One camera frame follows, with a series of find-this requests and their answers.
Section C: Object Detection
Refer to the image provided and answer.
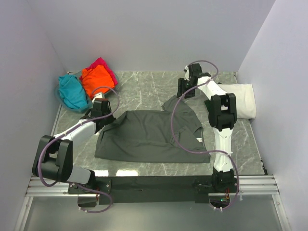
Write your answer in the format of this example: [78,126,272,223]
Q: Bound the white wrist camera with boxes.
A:
[92,92,105,102]
[184,66,190,81]

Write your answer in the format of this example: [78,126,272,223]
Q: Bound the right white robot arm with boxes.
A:
[177,60,238,192]

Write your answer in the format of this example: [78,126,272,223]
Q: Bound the teal t shirt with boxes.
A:
[58,74,88,111]

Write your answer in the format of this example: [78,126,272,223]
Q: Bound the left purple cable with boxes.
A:
[38,86,120,214]

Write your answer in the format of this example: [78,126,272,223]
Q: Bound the clear plastic basket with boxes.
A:
[54,66,117,113]

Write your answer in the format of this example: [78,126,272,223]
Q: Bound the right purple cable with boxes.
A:
[170,60,240,212]

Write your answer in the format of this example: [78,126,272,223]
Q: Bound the orange t shirt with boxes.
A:
[81,65,115,99]

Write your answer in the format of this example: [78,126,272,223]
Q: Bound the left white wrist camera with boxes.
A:
[92,92,105,102]

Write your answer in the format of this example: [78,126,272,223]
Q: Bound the folded white t shirt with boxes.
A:
[219,84,257,119]

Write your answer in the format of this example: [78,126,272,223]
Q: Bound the dark grey t shirt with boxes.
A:
[95,96,210,163]

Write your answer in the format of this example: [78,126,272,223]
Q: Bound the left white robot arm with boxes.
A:
[32,98,115,190]

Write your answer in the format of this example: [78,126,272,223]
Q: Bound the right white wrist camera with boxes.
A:
[184,66,190,81]

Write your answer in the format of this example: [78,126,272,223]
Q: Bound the purple cable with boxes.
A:
[170,60,240,212]
[38,86,120,214]

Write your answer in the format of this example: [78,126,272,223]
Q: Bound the pink t shirt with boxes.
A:
[89,57,118,85]

